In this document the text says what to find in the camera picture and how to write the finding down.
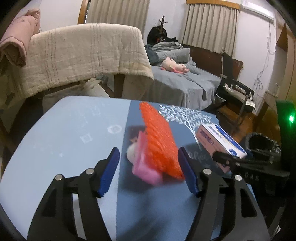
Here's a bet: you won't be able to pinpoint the white blue medicine box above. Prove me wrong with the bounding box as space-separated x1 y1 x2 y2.
196 123 247 174

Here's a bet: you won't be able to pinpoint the orange foam net sleeve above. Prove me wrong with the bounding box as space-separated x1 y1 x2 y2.
139 102 184 181

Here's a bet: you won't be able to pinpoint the pink foam net sleeve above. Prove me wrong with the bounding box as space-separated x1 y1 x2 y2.
132 131 163 186

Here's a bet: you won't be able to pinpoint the small white tissue ball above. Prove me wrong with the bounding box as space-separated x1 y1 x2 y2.
126 143 137 164

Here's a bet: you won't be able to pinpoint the black lined trash bin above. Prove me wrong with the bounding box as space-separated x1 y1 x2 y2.
240 133 281 162

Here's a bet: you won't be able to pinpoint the silver chair cushion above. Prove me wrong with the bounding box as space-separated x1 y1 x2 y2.
223 83 256 111

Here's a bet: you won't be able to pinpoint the brown wooden wardrobe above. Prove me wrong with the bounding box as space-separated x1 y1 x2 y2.
264 23 295 111

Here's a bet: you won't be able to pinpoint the blue patterned table cloth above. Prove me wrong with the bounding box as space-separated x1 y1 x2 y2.
0 96 258 241

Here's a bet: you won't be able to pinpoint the black metal armchair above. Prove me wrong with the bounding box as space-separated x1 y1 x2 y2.
215 51 254 131

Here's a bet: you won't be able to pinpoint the bed with grey sheet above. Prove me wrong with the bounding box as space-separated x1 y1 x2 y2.
142 66 221 110

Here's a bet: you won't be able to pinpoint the pink plush toy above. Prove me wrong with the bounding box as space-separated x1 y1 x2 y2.
161 57 190 74

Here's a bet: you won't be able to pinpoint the right beige curtain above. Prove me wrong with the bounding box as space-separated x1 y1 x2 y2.
180 3 240 56

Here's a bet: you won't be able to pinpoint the beige curtain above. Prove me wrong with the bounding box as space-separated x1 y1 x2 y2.
180 3 240 56
86 0 150 35

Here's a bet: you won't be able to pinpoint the beige striped blanket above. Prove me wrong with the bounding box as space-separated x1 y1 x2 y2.
1 23 154 109

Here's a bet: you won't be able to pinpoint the white air conditioner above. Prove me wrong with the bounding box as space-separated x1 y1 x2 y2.
241 1 274 23

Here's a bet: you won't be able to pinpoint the pink quilted jacket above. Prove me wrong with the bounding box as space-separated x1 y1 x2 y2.
1 9 41 67

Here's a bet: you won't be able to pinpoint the wooden coat stand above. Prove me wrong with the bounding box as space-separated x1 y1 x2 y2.
159 15 167 27

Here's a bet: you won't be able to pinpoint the left beige curtain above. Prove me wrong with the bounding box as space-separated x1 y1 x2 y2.
86 0 150 35

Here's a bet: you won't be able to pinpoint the hanging white cables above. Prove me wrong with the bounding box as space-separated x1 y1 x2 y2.
253 22 276 98

